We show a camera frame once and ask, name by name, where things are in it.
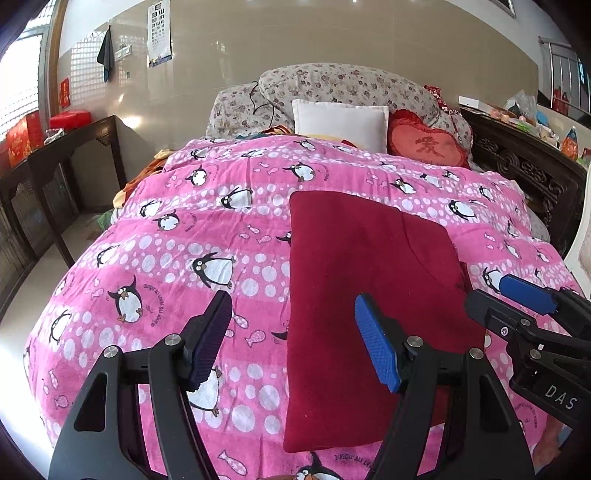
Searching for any dark red sweater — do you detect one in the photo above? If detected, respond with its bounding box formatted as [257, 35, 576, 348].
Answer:
[283, 191, 485, 453]

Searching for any dark carved wooden headboard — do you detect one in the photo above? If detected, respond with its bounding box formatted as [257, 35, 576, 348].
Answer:
[460, 107, 587, 256]

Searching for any red heart cushion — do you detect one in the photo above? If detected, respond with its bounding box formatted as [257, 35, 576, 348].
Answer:
[387, 110, 468, 168]

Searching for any white pillow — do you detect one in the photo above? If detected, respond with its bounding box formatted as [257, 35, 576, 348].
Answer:
[291, 99, 390, 153]

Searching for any pink penguin blanket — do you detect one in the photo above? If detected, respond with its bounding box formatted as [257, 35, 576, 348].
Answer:
[23, 136, 575, 479]

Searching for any red gift box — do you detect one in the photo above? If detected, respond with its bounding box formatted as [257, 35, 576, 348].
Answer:
[6, 110, 44, 167]

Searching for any dark wooden side table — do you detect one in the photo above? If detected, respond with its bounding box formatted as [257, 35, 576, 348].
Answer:
[1, 115, 127, 267]

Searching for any red flat box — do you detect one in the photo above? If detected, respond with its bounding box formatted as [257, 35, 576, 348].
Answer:
[49, 110, 92, 132]

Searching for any floral grey quilt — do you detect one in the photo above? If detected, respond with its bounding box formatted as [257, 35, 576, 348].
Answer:
[205, 63, 473, 151]

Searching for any red window decoration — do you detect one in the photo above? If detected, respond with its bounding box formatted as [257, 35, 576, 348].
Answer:
[58, 78, 71, 112]

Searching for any dark hanging cloth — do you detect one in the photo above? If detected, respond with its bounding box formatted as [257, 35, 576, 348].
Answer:
[96, 27, 115, 83]

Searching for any white wall chart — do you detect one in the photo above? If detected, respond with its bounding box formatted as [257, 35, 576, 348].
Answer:
[146, 0, 172, 68]

